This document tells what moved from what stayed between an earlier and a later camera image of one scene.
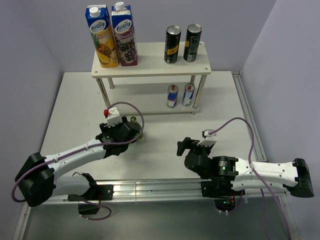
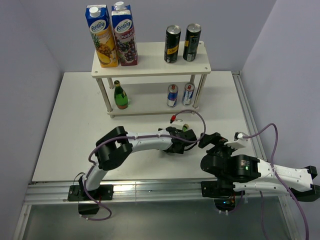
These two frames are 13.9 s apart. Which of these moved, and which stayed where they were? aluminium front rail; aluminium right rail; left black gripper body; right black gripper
Moved: left black gripper body; right black gripper
Stayed: aluminium right rail; aluminium front rail
